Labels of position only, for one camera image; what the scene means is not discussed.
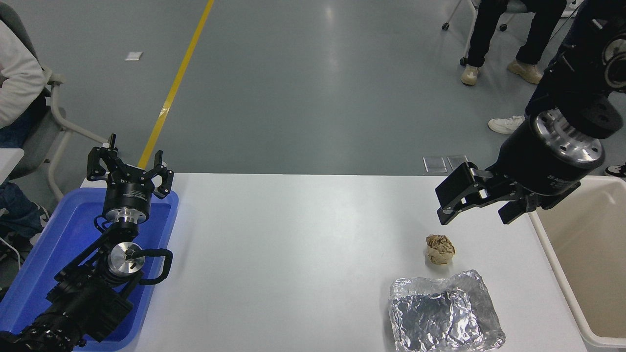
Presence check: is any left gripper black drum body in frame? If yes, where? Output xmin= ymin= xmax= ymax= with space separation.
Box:
xmin=103 ymin=165 xmax=158 ymax=212

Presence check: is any crumpled tan paper ball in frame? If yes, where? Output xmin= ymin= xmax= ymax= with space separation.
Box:
xmin=425 ymin=234 xmax=456 ymax=266

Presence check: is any small white desk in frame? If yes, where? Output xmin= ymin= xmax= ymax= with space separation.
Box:
xmin=0 ymin=148 xmax=25 ymax=185

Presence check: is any white wheeled chair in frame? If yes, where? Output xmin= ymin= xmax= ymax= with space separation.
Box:
xmin=442 ymin=0 xmax=530 ymax=66

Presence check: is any large pale plastic bin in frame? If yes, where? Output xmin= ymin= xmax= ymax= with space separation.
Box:
xmin=528 ymin=175 xmax=626 ymax=350

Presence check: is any seated person in dark trousers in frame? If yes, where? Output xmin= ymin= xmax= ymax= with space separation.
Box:
xmin=460 ymin=0 xmax=568 ymax=87

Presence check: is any silver foil plate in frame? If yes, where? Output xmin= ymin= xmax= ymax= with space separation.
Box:
xmin=389 ymin=269 xmax=507 ymax=352

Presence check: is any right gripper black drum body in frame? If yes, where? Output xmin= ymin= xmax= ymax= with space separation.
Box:
xmin=489 ymin=120 xmax=588 ymax=211

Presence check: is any blue plastic tray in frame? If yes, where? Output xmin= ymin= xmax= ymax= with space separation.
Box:
xmin=0 ymin=187 xmax=179 ymax=352

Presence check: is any person seated beside blue tray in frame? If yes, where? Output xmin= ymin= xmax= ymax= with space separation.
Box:
xmin=0 ymin=20 xmax=50 ymax=255

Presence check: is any standing person in white shoes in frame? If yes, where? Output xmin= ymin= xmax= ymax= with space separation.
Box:
xmin=488 ymin=0 xmax=626 ymax=178

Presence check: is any grey office chair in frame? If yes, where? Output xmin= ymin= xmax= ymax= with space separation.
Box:
xmin=0 ymin=2 xmax=111 ymax=201

